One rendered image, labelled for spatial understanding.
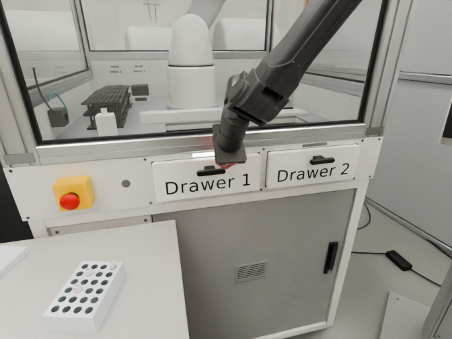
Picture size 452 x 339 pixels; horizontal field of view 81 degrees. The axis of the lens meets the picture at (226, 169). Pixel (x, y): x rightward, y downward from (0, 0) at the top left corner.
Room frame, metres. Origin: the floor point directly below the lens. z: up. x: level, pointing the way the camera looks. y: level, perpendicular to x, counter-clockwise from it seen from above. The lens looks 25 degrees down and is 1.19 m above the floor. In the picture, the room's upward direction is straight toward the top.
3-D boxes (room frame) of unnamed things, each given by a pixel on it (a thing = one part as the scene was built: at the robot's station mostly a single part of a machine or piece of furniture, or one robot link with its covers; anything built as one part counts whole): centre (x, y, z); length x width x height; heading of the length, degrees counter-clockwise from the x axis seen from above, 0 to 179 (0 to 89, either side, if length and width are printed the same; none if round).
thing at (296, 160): (0.72, -0.26, 0.87); 0.29 x 0.02 x 0.11; 104
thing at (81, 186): (0.56, 0.36, 0.88); 0.07 x 0.05 x 0.07; 104
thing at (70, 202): (0.52, 0.36, 0.88); 0.04 x 0.03 x 0.04; 104
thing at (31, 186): (1.13, 0.12, 0.87); 1.02 x 0.95 x 0.14; 104
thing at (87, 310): (0.35, 0.25, 0.78); 0.12 x 0.08 x 0.04; 178
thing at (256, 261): (1.13, 0.11, 0.40); 1.03 x 0.95 x 0.80; 104
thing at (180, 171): (0.65, 0.05, 0.87); 0.29 x 0.02 x 0.11; 104
